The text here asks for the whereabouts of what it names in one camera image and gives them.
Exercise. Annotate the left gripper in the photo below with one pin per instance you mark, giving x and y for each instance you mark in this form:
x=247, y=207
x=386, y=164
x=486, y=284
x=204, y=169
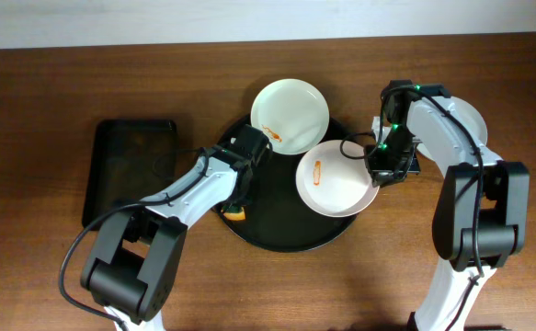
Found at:
x=238, y=202

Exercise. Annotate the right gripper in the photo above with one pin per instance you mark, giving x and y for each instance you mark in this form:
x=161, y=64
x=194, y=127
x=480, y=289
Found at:
x=388, y=173

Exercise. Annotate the pink plate with ketchup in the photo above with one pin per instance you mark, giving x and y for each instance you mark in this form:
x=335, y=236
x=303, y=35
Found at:
x=333, y=185

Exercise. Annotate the orange green sponge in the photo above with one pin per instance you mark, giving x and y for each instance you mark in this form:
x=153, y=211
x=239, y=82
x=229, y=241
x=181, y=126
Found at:
x=233, y=213

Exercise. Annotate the light blue plate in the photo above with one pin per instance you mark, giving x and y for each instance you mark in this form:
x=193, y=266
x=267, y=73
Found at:
x=472, y=124

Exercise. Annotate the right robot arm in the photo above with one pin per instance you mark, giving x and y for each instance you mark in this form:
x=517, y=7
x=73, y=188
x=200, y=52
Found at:
x=481, y=214

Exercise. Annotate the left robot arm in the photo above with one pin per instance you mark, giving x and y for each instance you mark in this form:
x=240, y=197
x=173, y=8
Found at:
x=132, y=265

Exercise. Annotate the rectangular black tray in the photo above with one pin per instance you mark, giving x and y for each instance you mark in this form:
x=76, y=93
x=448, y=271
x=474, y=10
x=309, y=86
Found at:
x=131, y=159

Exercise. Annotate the white plate with ketchup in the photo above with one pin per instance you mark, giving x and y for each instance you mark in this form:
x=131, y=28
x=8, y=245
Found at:
x=293, y=114

